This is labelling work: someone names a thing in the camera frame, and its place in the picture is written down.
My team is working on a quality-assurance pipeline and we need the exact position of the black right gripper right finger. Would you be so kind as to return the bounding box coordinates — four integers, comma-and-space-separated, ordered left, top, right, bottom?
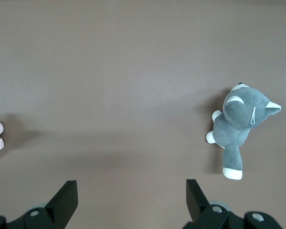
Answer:
184, 179, 286, 229

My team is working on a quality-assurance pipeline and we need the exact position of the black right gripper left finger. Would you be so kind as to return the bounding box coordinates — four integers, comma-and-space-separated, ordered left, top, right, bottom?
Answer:
0, 180, 77, 229

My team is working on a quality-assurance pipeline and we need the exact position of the grey white husky plush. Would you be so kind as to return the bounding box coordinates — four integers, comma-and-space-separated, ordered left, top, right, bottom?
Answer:
205, 82, 282, 181

